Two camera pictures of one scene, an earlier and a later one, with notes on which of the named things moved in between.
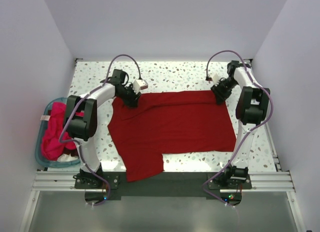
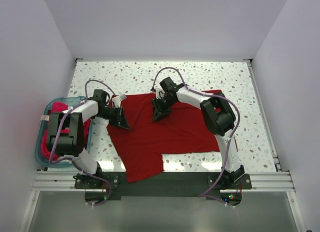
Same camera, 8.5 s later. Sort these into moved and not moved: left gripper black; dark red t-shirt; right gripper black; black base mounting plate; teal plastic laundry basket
Moved: left gripper black; right gripper black
Not moved: black base mounting plate; dark red t-shirt; teal plastic laundry basket
